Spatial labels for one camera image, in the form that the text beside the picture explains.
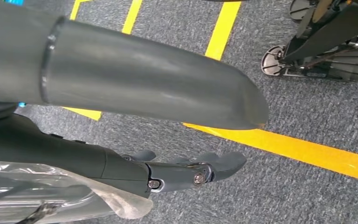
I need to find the clear plastic wrap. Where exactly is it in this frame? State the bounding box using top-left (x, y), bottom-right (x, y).
top-left (0, 161), bottom-right (154, 224)

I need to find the black robot left foot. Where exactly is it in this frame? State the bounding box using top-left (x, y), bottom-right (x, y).
top-left (289, 0), bottom-right (317, 22)

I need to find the black robot foot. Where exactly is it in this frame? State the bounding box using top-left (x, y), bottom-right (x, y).
top-left (261, 37), bottom-right (358, 83)
top-left (289, 0), bottom-right (317, 22)

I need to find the black robot right foot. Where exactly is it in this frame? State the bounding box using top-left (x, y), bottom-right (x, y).
top-left (261, 37), bottom-right (358, 83)

